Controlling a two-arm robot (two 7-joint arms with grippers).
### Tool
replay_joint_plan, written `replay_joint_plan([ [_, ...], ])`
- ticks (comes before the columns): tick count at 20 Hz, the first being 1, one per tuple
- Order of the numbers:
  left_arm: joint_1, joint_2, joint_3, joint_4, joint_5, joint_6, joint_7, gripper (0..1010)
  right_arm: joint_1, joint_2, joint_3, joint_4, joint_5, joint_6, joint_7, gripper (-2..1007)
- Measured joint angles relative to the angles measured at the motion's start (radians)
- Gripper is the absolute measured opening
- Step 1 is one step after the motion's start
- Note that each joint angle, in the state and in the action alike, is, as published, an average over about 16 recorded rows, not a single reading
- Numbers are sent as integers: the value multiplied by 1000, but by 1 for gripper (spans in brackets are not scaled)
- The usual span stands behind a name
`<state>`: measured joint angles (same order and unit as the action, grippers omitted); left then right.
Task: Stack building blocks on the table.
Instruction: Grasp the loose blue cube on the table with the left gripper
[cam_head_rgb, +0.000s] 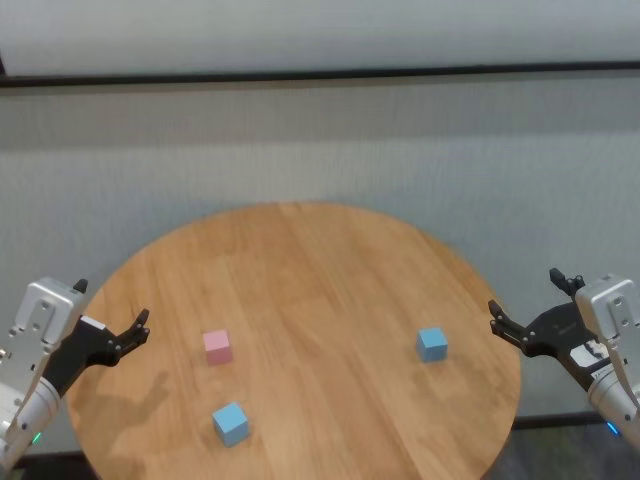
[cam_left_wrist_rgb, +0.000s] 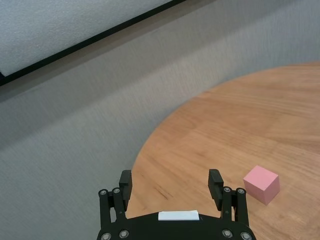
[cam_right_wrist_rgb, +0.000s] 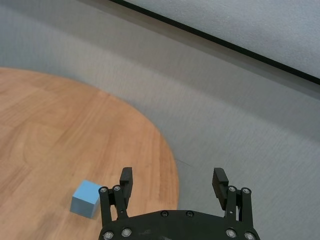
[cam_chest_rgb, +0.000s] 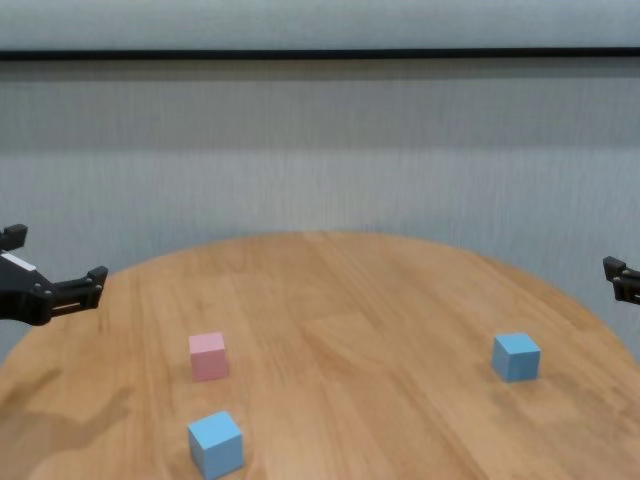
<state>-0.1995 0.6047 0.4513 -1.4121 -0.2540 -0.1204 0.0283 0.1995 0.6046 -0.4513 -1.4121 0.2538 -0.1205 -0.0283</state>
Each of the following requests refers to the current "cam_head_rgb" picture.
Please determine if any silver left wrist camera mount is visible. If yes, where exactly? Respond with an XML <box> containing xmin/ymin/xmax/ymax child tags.
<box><xmin>0</xmin><ymin>277</ymin><xmax>89</xmax><ymax>401</ymax></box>

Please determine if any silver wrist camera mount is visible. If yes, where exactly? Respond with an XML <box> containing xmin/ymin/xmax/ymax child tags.
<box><xmin>574</xmin><ymin>273</ymin><xmax>640</xmax><ymax>401</ymax></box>
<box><xmin>0</xmin><ymin>277</ymin><xmax>89</xmax><ymax>401</ymax></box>

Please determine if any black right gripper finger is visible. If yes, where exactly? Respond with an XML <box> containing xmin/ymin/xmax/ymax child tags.
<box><xmin>549</xmin><ymin>268</ymin><xmax>586</xmax><ymax>301</ymax></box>
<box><xmin>488</xmin><ymin>299</ymin><xmax>530</xmax><ymax>351</ymax></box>

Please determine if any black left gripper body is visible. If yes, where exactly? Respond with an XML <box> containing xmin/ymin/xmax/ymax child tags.
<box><xmin>42</xmin><ymin>315</ymin><xmax>121</xmax><ymax>396</ymax></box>

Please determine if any black wall rail strip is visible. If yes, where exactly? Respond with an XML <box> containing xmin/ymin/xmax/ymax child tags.
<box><xmin>0</xmin><ymin>59</ymin><xmax>640</xmax><ymax>90</ymax></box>

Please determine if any blue wooden cube block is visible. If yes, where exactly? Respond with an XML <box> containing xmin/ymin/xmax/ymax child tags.
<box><xmin>211</xmin><ymin>402</ymin><xmax>250</xmax><ymax>448</ymax></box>
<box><xmin>415</xmin><ymin>327</ymin><xmax>449</xmax><ymax>363</ymax></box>

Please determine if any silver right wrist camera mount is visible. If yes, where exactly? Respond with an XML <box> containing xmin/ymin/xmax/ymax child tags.
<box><xmin>574</xmin><ymin>273</ymin><xmax>640</xmax><ymax>401</ymax></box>

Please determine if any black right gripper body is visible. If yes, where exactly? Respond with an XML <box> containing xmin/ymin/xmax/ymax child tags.
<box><xmin>519</xmin><ymin>301</ymin><xmax>612</xmax><ymax>387</ymax></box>

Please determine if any pink wooden cube block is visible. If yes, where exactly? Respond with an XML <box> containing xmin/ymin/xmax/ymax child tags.
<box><xmin>202</xmin><ymin>329</ymin><xmax>234</xmax><ymax>367</ymax></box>

